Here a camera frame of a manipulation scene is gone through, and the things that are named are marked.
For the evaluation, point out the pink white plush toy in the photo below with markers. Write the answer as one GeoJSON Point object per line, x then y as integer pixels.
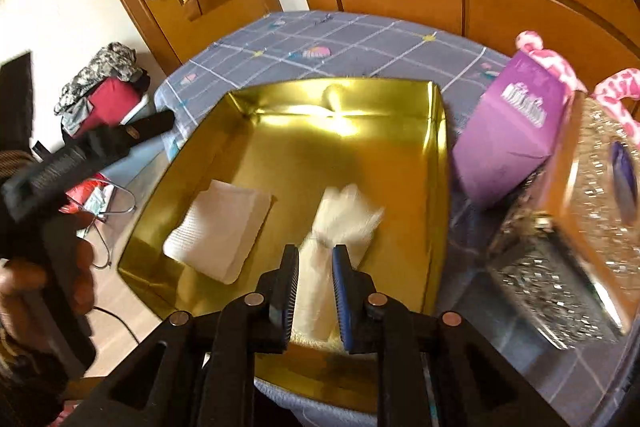
{"type": "Point", "coordinates": [611, 92]}

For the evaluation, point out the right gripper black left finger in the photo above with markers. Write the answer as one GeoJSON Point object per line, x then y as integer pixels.
{"type": "Point", "coordinates": [259, 323]}

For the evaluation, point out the white knit glove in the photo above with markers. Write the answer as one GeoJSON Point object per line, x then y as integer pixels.
{"type": "Point", "coordinates": [344, 217]}

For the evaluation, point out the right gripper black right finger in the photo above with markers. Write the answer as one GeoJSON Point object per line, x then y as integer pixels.
{"type": "Point", "coordinates": [372, 323]}

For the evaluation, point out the grey checked bed sheet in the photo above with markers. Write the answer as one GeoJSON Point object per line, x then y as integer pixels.
{"type": "Point", "coordinates": [585, 385]}

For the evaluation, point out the person's left hand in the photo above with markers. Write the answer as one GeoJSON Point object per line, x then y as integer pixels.
{"type": "Point", "coordinates": [19, 277]}

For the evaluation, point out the folded white cloth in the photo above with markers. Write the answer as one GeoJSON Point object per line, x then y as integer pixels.
{"type": "Point", "coordinates": [219, 230]}

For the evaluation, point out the wire clothes hanger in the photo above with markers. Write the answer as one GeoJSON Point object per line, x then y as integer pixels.
{"type": "Point", "coordinates": [99, 205]}

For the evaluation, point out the red bag with clothes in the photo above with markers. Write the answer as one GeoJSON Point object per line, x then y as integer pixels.
{"type": "Point", "coordinates": [105, 91]}

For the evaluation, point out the silver embossed tissue box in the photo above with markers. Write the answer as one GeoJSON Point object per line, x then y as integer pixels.
{"type": "Point", "coordinates": [567, 255]}

